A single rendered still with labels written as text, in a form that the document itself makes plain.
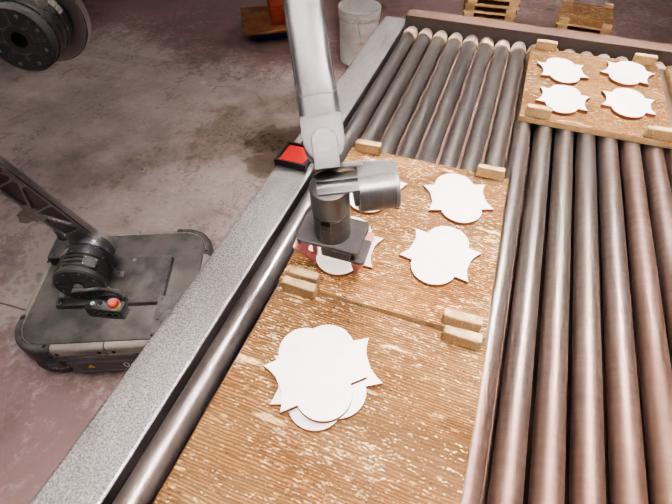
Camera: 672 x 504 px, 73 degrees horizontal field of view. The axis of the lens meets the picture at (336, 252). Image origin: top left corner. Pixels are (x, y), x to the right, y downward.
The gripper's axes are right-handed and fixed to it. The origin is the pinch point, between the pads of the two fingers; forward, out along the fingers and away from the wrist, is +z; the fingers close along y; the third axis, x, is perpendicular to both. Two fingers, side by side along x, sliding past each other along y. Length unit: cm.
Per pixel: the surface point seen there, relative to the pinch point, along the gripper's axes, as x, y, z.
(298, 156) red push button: -27.6, 18.8, 5.1
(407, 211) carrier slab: -17.5, -8.7, 3.2
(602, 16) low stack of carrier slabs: -310, -80, 105
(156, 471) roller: 39.3, 11.0, -2.0
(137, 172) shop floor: -87, 150, 106
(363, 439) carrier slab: 26.9, -13.5, -2.5
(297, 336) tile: 16.5, 0.1, -3.7
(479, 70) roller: -84, -14, 13
